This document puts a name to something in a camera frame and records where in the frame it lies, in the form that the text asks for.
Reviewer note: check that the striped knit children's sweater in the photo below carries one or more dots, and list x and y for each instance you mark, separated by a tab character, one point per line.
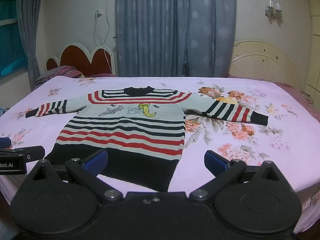
142	129

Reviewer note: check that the blue-grey left curtain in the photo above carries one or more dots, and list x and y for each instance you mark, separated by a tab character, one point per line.
27	19

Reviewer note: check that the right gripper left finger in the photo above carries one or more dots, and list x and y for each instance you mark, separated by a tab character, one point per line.
84	172

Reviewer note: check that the blue-grey centre curtain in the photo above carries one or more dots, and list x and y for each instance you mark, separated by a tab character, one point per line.
175	37

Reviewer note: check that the striped pink pillow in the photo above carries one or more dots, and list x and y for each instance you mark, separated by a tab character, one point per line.
67	71

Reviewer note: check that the red heart-shaped headboard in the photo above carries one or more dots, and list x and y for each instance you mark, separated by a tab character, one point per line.
99	62

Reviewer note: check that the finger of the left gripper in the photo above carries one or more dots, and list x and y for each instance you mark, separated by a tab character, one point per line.
28	154
5	142

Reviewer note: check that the cream round headboard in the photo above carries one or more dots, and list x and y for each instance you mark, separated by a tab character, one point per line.
259	60

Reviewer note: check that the window with teal frame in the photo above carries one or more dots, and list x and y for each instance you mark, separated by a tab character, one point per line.
13	57

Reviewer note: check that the crystal wall lamp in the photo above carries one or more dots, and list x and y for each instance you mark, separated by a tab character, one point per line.
273	10

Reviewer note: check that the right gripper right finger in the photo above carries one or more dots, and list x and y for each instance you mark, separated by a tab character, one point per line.
226	173

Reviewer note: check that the blue-grey curtain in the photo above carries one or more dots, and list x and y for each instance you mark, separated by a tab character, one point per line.
27	19
175	37

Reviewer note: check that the pink floral bed sheet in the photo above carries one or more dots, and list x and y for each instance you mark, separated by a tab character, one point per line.
290	139

